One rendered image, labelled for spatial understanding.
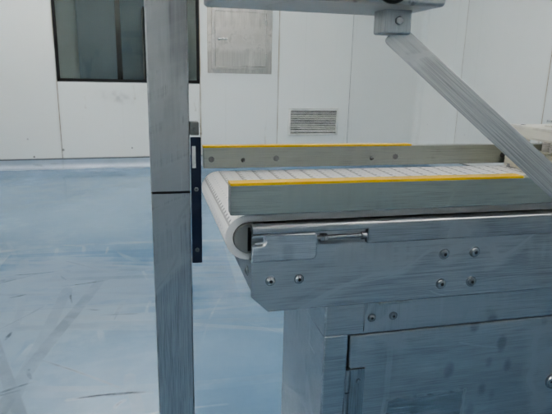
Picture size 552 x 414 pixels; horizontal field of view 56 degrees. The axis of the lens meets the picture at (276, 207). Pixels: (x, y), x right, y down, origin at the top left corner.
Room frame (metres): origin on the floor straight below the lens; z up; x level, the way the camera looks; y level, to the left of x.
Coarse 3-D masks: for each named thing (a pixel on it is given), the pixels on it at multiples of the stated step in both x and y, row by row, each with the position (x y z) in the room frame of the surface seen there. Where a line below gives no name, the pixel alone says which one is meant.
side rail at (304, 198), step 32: (256, 192) 0.52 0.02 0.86; (288, 192) 0.53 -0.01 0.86; (320, 192) 0.54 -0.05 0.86; (352, 192) 0.54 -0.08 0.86; (384, 192) 0.55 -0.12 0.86; (416, 192) 0.56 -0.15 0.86; (448, 192) 0.57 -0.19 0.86; (480, 192) 0.58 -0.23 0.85; (512, 192) 0.59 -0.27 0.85; (544, 192) 0.60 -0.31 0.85
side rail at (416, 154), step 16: (416, 144) 0.87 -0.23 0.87; (432, 144) 0.88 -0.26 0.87; (448, 144) 0.88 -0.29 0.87; (464, 144) 0.89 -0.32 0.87; (480, 144) 0.89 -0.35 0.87; (208, 160) 0.78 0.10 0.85; (224, 160) 0.78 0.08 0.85; (240, 160) 0.79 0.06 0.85; (256, 160) 0.80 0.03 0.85; (272, 160) 0.80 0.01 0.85; (288, 160) 0.81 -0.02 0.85; (304, 160) 0.81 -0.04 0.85; (320, 160) 0.82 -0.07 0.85; (336, 160) 0.83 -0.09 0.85; (352, 160) 0.83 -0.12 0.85; (368, 160) 0.84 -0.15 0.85; (384, 160) 0.85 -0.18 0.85; (400, 160) 0.85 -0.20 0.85; (416, 160) 0.86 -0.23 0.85; (432, 160) 0.87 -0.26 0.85; (448, 160) 0.87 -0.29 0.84; (464, 160) 0.88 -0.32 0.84; (480, 160) 0.89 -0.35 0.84; (496, 160) 0.89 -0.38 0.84
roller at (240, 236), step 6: (252, 222) 0.54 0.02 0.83; (240, 228) 0.53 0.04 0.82; (246, 228) 0.53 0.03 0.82; (234, 234) 0.53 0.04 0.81; (240, 234) 0.53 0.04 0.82; (246, 234) 0.53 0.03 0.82; (234, 240) 0.52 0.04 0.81; (240, 240) 0.53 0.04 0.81; (246, 240) 0.53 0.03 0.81; (240, 246) 0.53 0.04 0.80; (246, 246) 0.53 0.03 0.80; (246, 252) 0.53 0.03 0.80
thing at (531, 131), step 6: (516, 126) 0.87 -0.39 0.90; (522, 126) 0.86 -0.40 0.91; (528, 126) 0.85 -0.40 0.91; (534, 126) 0.84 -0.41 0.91; (540, 126) 0.85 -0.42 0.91; (546, 126) 0.85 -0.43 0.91; (522, 132) 0.85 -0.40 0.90; (528, 132) 0.84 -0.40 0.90; (534, 132) 0.83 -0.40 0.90; (540, 132) 0.82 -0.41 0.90; (546, 132) 0.80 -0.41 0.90; (528, 138) 0.84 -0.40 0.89; (534, 138) 0.83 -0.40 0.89; (540, 138) 0.81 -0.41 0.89; (546, 138) 0.80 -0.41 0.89
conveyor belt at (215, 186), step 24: (336, 168) 0.82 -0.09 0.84; (360, 168) 0.83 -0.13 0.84; (384, 168) 0.83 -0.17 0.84; (408, 168) 0.84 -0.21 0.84; (432, 168) 0.85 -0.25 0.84; (456, 168) 0.85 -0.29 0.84; (480, 168) 0.86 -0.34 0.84; (504, 168) 0.86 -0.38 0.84; (216, 192) 0.66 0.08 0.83; (216, 216) 0.60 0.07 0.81; (240, 216) 0.53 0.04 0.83; (264, 216) 0.54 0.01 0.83; (288, 216) 0.54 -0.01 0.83; (312, 216) 0.55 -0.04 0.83; (336, 216) 0.56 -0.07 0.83; (360, 216) 0.56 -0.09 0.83
